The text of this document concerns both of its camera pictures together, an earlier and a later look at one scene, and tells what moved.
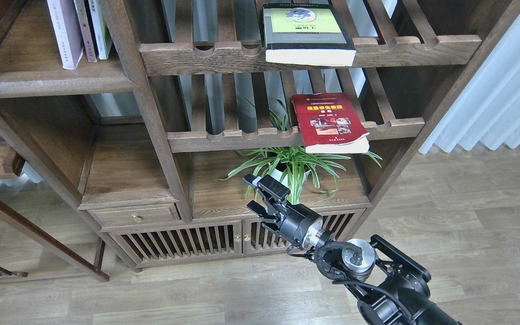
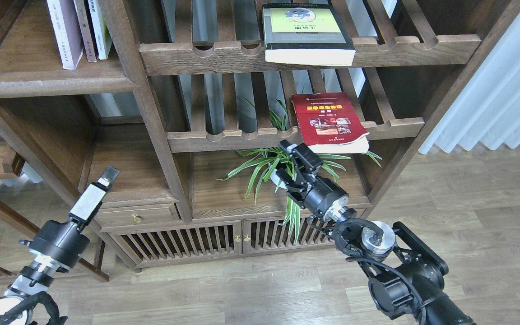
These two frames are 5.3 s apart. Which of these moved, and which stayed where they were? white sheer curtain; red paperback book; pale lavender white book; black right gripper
Moved: black right gripper
Stayed: red paperback book; pale lavender white book; white sheer curtain
